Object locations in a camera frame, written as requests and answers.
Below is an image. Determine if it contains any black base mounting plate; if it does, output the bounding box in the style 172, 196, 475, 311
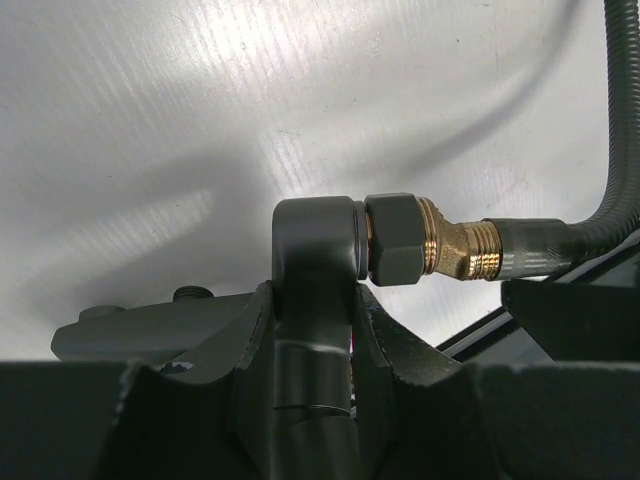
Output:
437, 307, 552, 365

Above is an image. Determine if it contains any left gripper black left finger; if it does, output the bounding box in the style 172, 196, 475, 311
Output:
1, 282, 274, 479

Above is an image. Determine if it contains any dark grey faucet valve fitting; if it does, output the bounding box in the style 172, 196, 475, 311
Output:
52, 194, 502, 479

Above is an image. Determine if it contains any black flexible hose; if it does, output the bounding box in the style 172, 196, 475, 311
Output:
480, 0, 640, 282

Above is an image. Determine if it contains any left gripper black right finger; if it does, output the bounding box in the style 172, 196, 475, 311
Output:
353, 286, 639, 479

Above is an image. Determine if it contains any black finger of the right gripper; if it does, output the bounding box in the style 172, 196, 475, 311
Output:
502, 262, 639, 363

